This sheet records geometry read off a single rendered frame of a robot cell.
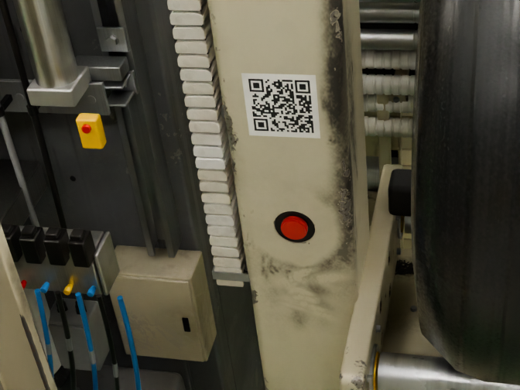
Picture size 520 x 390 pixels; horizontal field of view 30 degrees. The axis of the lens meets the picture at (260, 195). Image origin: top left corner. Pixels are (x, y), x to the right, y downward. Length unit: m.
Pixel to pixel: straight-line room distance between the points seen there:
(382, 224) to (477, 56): 0.51
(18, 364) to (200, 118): 0.32
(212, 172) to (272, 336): 0.24
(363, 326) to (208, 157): 0.26
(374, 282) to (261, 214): 0.18
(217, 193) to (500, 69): 0.43
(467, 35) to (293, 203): 0.35
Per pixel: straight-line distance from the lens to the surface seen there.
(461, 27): 0.78
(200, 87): 1.01
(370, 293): 1.15
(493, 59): 0.77
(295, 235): 1.08
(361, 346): 1.09
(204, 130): 1.04
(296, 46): 0.94
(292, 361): 1.23
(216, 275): 1.17
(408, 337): 1.30
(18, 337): 1.02
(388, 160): 1.51
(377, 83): 1.42
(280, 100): 0.98
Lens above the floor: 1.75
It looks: 37 degrees down
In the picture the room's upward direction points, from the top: 7 degrees counter-clockwise
